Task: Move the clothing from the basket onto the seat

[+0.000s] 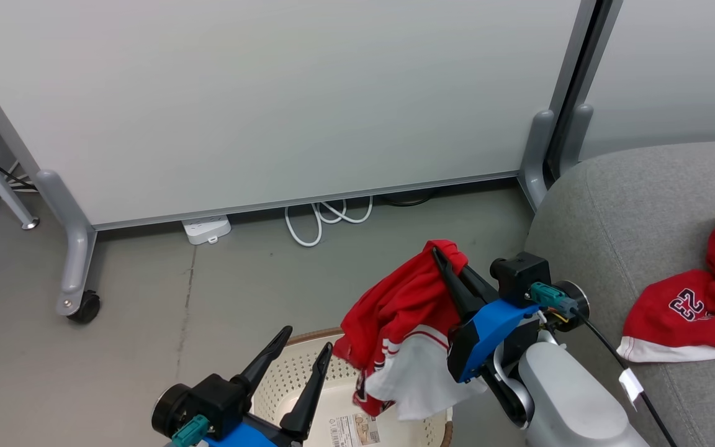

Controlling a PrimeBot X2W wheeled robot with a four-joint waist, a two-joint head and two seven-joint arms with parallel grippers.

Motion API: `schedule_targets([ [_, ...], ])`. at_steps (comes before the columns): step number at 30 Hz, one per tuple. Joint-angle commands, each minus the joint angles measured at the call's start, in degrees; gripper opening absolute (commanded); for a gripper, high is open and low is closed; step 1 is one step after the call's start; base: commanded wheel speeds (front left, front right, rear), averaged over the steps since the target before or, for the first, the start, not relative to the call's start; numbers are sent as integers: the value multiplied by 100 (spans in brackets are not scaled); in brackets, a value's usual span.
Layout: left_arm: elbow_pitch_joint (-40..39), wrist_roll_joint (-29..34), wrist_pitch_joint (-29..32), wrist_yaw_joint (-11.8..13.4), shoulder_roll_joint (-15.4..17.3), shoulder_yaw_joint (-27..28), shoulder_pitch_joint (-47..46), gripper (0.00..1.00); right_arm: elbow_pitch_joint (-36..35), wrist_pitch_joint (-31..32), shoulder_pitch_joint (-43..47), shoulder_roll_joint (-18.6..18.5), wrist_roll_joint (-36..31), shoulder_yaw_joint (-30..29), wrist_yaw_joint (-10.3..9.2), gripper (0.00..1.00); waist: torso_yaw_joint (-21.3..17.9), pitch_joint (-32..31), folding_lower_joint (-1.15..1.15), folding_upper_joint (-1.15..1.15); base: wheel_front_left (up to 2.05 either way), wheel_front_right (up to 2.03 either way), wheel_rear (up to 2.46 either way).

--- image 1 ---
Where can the red jersey with number 23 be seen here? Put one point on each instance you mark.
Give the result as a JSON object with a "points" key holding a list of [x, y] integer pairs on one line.
{"points": [[705, 310]]}

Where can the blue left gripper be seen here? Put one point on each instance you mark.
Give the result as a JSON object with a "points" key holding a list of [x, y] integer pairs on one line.
{"points": [[242, 436]]}

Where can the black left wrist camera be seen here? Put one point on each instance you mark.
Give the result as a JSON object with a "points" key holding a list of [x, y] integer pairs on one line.
{"points": [[218, 397]]}

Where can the grey partition leg with caster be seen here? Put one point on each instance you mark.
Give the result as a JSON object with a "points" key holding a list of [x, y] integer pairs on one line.
{"points": [[75, 254]]}

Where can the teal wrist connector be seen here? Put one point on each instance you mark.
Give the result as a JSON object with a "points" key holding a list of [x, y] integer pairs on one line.
{"points": [[550, 297], [191, 431]]}

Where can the narrow white partition panel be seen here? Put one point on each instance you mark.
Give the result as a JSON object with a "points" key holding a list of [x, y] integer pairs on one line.
{"points": [[674, 68]]}

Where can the white paper basket label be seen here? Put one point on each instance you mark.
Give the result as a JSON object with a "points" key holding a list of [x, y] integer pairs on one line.
{"points": [[354, 430]]}

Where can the red and white garment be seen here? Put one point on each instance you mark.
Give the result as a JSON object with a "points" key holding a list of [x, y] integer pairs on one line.
{"points": [[407, 323]]}

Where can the short grey partition leg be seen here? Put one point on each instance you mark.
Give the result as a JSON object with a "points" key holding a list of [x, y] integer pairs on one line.
{"points": [[537, 158]]}

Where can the large white partition panel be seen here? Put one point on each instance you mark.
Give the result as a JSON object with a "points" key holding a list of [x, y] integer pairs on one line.
{"points": [[270, 99]]}

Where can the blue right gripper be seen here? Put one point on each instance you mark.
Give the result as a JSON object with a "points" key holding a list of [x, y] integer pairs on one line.
{"points": [[488, 332]]}

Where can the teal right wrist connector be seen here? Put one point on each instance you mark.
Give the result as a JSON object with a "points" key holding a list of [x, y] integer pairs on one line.
{"points": [[550, 297]]}

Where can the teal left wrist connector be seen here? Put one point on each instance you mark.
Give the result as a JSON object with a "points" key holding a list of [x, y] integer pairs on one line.
{"points": [[191, 431]]}

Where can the white power strip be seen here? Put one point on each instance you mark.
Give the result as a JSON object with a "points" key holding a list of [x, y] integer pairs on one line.
{"points": [[206, 229]]}

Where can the white plastic laundry basket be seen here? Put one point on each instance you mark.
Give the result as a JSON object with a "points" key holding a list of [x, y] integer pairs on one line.
{"points": [[283, 385]]}

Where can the black caster wheel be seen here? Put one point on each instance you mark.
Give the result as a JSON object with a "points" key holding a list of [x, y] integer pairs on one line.
{"points": [[86, 307]]}

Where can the grey leg of narrow partition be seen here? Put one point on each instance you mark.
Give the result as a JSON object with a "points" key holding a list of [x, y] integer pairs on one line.
{"points": [[576, 139]]}

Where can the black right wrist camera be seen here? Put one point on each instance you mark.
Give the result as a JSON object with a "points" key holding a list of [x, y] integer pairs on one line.
{"points": [[519, 276]]}

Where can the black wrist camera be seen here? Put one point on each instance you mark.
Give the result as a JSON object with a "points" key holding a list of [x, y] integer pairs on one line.
{"points": [[519, 276], [218, 397]]}

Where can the grey fabric sofa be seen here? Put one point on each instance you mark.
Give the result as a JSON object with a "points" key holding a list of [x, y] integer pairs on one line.
{"points": [[630, 211]]}

